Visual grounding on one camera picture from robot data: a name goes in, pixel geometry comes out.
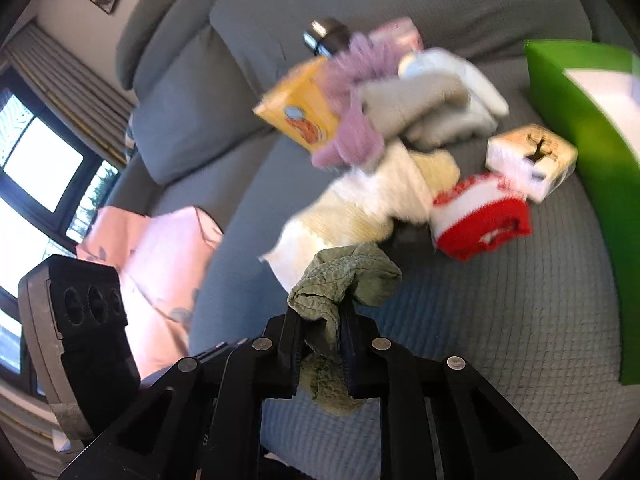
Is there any pink garment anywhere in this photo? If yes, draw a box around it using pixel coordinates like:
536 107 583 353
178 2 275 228
76 206 224 378

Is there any purple mesh bath pouf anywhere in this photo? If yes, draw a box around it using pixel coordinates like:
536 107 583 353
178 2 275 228
369 16 424 54

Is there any grey striped curtain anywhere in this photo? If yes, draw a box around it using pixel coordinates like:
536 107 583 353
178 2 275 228
3 23 134 168

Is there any white cream knitted cloth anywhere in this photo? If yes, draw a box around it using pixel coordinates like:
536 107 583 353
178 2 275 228
260 140 460 290

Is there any window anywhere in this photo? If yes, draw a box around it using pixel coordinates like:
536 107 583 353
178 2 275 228
1 67 118 400

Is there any clear bottle steel cap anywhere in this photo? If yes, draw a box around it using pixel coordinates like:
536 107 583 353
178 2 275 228
303 18 352 58

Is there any green cloth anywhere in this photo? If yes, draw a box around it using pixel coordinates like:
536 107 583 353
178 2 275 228
288 243 402 416

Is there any white plush toy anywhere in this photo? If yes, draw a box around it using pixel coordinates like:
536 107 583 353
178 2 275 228
398 48 509 151

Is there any red white sock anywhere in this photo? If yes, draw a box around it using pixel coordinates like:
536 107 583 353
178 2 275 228
430 174 533 261

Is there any purple and grey sock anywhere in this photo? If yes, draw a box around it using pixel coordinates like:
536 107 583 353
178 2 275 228
311 32 444 168

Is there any green cardboard box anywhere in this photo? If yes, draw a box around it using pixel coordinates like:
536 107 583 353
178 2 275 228
525 39 639 386

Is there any beige tree tissue pack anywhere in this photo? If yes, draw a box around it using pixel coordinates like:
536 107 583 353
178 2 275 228
485 124 578 204

